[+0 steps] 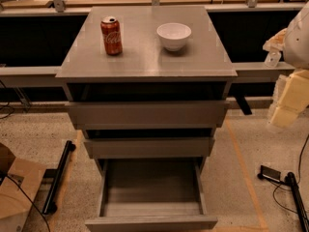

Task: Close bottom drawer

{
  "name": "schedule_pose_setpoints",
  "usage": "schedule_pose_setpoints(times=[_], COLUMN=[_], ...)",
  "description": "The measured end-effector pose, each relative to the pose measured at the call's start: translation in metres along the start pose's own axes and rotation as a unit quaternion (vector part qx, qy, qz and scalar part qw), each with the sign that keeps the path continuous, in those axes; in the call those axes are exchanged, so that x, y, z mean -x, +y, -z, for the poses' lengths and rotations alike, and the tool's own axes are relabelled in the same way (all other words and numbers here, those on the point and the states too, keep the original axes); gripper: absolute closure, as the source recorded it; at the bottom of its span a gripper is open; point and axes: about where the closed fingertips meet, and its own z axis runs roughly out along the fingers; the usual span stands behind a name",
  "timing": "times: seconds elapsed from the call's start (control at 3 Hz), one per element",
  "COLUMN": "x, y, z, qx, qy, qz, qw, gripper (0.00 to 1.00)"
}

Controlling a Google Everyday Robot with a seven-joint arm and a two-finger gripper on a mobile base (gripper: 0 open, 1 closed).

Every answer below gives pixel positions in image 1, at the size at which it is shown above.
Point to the cream foam padded gripper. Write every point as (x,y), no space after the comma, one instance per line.
(298,42)

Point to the grey bottom drawer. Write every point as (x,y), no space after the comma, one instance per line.
(150,195)

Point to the grey drawer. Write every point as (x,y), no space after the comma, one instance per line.
(150,195)
(149,148)
(147,115)

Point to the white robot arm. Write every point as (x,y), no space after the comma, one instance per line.
(300,22)

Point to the grey top drawer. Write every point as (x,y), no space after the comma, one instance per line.
(147,115)

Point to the grey middle drawer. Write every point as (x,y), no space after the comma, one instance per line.
(149,148)

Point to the clear sanitizer bottle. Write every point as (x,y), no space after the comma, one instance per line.
(273,58)

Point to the small black floor device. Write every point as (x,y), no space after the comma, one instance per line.
(269,174)

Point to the black floor stand right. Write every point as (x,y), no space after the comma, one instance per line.
(300,209)

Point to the white ceramic bowl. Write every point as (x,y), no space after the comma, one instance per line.
(173,36)

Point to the red cola can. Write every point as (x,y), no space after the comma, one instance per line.
(111,31)

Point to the black metal floor bar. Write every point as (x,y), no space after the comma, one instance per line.
(55,175)

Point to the brown cardboard box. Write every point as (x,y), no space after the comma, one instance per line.
(19,188)

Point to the grey metal rail frame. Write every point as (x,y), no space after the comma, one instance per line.
(249,71)

